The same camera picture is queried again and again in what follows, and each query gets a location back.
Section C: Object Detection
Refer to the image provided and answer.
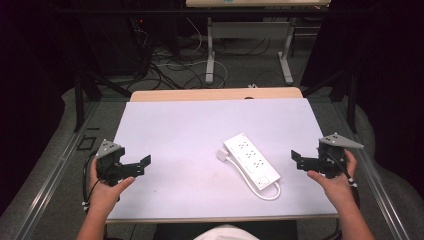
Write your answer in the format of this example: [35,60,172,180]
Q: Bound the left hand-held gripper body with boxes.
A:
[95,139,137,186]

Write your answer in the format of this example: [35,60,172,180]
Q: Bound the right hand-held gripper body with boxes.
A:
[311,132,364,179]

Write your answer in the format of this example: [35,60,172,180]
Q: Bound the person's right hand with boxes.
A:
[306,150,358,209]

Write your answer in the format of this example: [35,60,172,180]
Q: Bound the person's left hand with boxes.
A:
[87,158,136,214]

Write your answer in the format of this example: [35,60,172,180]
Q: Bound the white table mat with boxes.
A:
[107,97,338,221]

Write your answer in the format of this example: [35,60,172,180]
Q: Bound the white power strip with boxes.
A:
[223,132,282,192]

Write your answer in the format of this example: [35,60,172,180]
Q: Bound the black metal stand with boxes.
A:
[301,69,359,134]
[73,71,132,133]

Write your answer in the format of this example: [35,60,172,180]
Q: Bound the white plug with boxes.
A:
[216,148,230,163]

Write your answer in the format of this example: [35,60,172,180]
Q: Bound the person's white shirt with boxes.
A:
[193,224,261,240]

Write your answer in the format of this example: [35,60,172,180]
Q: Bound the black equipment cabinet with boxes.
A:
[79,13,153,77]

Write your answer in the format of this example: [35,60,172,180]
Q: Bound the white metal-legged desk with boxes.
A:
[185,0,332,86]

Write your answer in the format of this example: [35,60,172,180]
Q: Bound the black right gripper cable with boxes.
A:
[328,153,361,204]

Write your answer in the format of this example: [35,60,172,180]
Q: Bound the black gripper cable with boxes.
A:
[81,151,102,212]
[328,153,361,204]

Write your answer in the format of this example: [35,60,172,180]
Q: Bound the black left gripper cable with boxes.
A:
[81,151,102,212]

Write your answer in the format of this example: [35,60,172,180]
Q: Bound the white power strip cable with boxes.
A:
[226,156,282,202]

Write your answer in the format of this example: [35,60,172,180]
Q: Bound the aluminium floor rail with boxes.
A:
[13,99,101,240]
[333,99,403,240]

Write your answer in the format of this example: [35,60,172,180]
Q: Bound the tangle of black floor cables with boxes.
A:
[129,18,278,91]

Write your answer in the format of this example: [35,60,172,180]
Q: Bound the white floor cable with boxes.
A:
[156,18,229,89]

